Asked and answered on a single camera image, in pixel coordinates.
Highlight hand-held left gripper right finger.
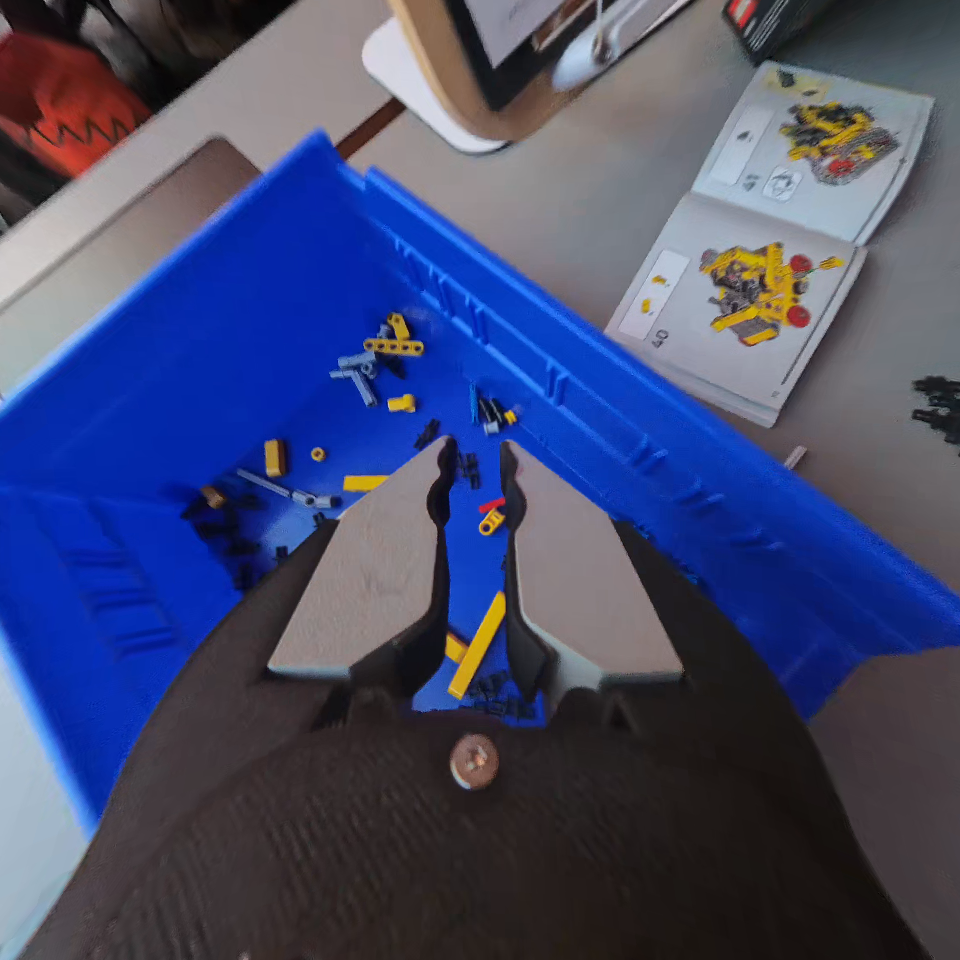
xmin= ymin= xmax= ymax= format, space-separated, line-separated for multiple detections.
xmin=499 ymin=439 xmax=687 ymax=704

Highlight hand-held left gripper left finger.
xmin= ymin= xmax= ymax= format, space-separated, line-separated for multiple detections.
xmin=267 ymin=435 xmax=460 ymax=699

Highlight small lego pieces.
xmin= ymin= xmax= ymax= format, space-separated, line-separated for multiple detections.
xmin=180 ymin=311 xmax=552 ymax=725

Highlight blue plastic bin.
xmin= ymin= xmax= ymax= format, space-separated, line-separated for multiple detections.
xmin=0 ymin=129 xmax=960 ymax=834

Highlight black lego parts cluster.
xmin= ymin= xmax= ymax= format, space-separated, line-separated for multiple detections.
xmin=911 ymin=375 xmax=960 ymax=447

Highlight lego instruction booklet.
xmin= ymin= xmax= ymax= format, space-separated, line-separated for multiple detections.
xmin=603 ymin=61 xmax=937 ymax=429

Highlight black lego box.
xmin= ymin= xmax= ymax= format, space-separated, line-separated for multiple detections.
xmin=721 ymin=0 xmax=849 ymax=67

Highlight wooden stand with white base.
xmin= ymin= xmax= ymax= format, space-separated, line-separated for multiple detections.
xmin=362 ymin=0 xmax=571 ymax=156

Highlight white rounded device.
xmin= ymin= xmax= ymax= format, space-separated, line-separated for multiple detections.
xmin=551 ymin=22 xmax=639 ymax=91

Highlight orange bag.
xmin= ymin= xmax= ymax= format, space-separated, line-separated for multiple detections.
xmin=0 ymin=33 xmax=151 ymax=181

